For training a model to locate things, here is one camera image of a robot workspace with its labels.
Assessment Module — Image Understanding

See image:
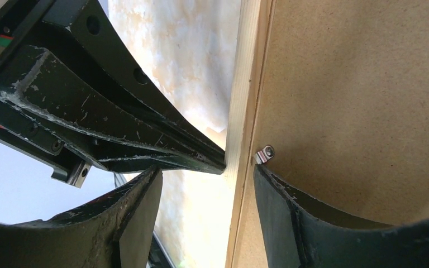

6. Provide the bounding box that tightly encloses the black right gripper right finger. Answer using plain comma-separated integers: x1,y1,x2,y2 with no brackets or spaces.
253,165,429,267

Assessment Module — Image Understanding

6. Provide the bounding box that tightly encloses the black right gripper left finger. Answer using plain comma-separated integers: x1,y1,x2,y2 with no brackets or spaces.
0,166,163,267

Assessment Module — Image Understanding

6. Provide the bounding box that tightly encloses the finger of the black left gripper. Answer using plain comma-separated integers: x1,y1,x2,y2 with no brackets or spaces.
0,45,225,174
43,1,225,160

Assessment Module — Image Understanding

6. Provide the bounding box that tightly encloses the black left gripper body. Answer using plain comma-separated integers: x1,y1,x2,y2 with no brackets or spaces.
0,1,91,188

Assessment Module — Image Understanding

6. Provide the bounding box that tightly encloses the brown cardboard backing board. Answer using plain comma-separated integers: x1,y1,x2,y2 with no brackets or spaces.
231,0,429,268

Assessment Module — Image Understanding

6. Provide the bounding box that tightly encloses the light wooden picture frame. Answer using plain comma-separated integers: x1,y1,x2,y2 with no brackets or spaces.
224,1,276,267

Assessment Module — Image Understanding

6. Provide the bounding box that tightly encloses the silver metal retaining clip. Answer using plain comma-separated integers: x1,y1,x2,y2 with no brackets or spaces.
254,145,275,165

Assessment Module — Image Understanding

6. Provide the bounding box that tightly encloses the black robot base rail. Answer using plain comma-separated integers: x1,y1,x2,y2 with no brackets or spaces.
112,174,174,267

